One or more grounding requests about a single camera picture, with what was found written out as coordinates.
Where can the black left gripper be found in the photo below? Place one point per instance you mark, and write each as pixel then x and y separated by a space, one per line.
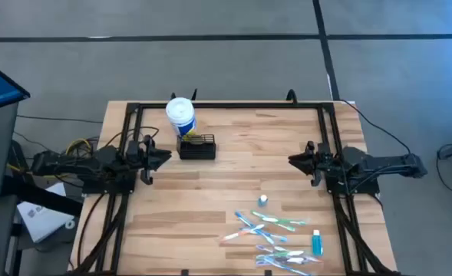
pixel 139 155

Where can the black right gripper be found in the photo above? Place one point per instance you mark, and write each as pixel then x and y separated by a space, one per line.
pixel 323 161

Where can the packaged toothbrushes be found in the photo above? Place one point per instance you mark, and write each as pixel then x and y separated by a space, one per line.
pixel 287 221

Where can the green toothbrush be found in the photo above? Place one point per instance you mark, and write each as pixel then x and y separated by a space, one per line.
pixel 289 227
pixel 287 253

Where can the purple toothbrush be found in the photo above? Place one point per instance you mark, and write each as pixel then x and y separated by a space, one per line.
pixel 262 248

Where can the orange toothbrush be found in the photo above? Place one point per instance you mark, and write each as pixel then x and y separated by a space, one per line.
pixel 231 235

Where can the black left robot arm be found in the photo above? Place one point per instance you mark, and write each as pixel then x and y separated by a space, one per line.
pixel 76 165

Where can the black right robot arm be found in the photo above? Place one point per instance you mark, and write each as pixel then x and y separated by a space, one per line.
pixel 383 163

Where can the white blue wipes canister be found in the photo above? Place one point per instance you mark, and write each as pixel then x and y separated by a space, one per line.
pixel 179 109

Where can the black table clamp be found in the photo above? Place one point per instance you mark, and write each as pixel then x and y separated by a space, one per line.
pixel 268 273
pixel 185 273
pixel 173 97
pixel 194 96

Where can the white tape roll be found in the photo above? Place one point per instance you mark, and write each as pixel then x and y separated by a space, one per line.
pixel 70 224

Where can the black side stand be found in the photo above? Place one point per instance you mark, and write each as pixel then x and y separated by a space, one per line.
pixel 37 195

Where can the white printed booklet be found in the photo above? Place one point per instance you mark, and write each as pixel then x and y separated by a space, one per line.
pixel 45 222

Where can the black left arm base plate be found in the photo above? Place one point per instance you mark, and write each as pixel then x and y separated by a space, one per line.
pixel 106 188

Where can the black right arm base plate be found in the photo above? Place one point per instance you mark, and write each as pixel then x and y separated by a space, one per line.
pixel 363 188

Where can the black aluminium table frame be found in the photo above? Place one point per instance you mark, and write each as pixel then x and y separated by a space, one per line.
pixel 248 105

